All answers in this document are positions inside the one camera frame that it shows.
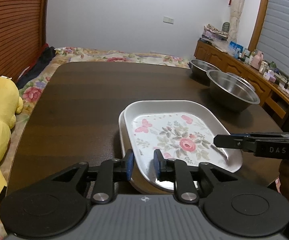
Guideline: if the blue photo card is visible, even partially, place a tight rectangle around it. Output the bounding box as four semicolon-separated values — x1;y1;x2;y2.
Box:
228;41;244;59

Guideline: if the floral bed blanket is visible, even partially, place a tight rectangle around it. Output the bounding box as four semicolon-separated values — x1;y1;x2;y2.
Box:
0;46;191;240

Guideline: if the wooden slatted headboard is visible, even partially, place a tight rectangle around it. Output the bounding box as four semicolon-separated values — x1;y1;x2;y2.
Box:
0;0;47;81

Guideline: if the wooden sideboard cabinet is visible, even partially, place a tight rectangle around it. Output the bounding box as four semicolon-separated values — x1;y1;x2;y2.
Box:
194;41;289;120

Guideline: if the white wall switch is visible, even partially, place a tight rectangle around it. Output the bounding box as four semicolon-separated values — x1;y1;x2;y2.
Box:
163;16;174;24

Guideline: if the stack of folded fabrics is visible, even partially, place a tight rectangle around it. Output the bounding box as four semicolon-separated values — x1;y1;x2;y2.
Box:
203;24;229;41

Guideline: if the beige curtain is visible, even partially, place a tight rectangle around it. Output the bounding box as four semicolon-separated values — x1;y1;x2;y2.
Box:
228;0;245;42

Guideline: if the large steel bowl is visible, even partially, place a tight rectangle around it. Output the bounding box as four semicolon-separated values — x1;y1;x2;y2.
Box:
206;70;260;112

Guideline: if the large floral white tray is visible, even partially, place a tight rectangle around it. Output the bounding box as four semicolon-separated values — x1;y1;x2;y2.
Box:
118;100;243;194

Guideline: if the dark clothing on bed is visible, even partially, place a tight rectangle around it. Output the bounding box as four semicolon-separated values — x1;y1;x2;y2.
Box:
16;44;56;89

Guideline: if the pink bottle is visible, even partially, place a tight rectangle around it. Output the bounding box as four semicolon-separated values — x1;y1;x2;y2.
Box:
251;50;263;70

